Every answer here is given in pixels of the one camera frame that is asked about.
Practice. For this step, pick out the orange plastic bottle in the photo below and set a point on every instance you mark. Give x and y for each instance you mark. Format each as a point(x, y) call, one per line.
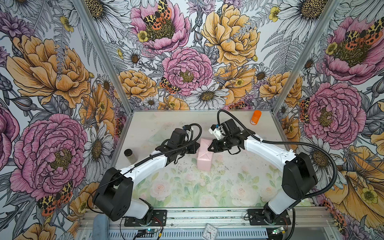
point(255, 117)

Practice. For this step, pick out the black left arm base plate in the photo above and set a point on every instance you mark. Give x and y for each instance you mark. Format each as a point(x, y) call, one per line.
point(158, 218)

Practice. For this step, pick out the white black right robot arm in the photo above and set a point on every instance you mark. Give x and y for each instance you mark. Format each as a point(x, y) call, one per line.
point(298, 175)

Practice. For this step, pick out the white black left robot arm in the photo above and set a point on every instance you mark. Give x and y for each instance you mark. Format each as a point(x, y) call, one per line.
point(114, 197)

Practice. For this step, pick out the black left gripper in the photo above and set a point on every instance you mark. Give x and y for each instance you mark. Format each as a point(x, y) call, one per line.
point(194, 147)

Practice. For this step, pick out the aluminium frame rail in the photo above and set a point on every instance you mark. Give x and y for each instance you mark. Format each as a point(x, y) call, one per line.
point(309, 223)

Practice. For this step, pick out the grey cloth roll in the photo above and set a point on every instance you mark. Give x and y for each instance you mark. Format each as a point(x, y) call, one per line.
point(100, 229)

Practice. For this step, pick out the small white clock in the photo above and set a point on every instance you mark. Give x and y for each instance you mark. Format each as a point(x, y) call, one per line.
point(210, 232)

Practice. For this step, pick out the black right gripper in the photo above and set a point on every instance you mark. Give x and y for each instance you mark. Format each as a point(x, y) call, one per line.
point(215, 144)

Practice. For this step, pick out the small jar with dark lid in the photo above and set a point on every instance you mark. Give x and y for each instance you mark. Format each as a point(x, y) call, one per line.
point(130, 156)

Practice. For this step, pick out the green circuit board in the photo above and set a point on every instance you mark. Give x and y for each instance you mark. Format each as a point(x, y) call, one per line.
point(148, 231)

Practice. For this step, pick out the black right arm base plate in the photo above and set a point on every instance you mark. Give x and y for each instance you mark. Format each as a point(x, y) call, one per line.
point(260, 217)

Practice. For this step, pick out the purple and pink wrapping paper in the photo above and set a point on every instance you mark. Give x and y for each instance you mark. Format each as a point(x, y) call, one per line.
point(204, 159)

